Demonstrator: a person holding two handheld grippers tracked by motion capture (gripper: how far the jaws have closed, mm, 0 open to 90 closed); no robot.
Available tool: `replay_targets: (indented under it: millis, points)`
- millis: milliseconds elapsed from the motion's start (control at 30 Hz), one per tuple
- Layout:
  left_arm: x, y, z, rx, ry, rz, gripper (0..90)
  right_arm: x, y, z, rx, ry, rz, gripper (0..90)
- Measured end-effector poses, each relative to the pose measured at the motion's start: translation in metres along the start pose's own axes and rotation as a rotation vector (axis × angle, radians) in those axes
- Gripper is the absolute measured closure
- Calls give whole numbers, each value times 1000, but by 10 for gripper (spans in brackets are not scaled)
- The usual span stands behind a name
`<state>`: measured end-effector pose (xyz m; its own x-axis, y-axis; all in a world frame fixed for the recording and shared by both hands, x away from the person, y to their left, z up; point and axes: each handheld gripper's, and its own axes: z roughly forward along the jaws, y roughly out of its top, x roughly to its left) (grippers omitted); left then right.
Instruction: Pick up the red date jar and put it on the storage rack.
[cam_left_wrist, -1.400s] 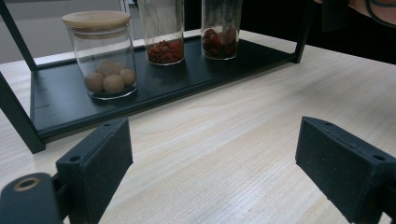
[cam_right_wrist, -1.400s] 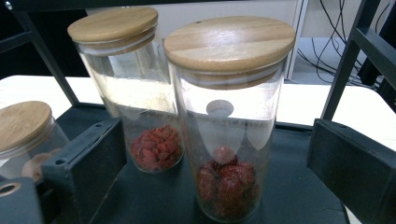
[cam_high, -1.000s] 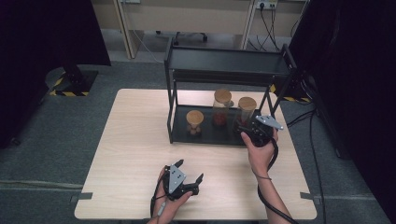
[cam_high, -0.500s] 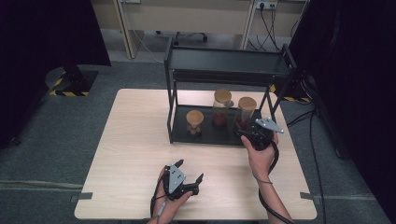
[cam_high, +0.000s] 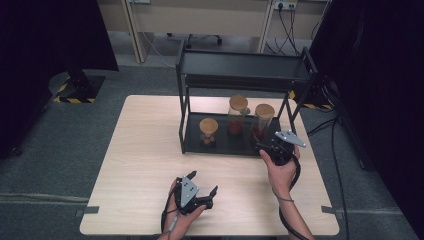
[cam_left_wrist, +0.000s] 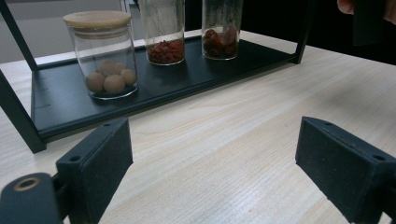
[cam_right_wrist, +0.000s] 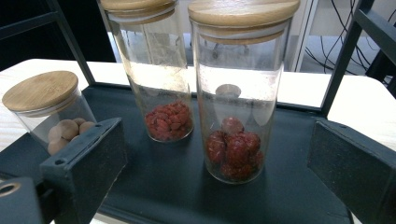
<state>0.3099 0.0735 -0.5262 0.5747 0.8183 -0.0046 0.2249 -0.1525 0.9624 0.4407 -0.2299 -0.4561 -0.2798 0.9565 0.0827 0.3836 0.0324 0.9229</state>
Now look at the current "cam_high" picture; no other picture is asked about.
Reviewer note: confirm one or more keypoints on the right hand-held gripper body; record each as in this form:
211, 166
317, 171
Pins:
283, 151

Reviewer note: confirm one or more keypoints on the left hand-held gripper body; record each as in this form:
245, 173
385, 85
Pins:
188, 195

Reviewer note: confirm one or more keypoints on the tall glass jar wooden lid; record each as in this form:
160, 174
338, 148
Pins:
264, 111
238, 104

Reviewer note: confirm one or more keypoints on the short glass jar wooden lid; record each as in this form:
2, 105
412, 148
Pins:
208, 127

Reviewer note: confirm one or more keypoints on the black metal shelf rack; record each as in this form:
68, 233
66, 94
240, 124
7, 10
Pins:
240, 66

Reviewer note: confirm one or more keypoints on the person's right hand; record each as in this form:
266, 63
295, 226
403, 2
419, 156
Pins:
283, 176

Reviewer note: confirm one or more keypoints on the person's left hand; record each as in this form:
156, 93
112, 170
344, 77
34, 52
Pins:
181, 223

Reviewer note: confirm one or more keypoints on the thin dark wristband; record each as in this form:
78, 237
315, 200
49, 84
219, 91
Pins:
285, 199

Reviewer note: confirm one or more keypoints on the striped-edge black stand base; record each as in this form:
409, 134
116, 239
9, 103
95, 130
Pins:
80, 88
316, 96

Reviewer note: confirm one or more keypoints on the grey tape piece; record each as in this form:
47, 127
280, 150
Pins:
331, 212
87, 210

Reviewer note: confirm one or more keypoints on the black curtain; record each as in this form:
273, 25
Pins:
40, 50
383, 83

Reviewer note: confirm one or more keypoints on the beige desk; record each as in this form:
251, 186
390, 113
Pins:
200, 18

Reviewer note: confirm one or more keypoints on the pale floor strip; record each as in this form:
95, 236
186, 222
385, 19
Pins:
40, 198

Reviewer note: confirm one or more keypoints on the white wall socket strip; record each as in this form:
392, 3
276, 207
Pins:
285, 4

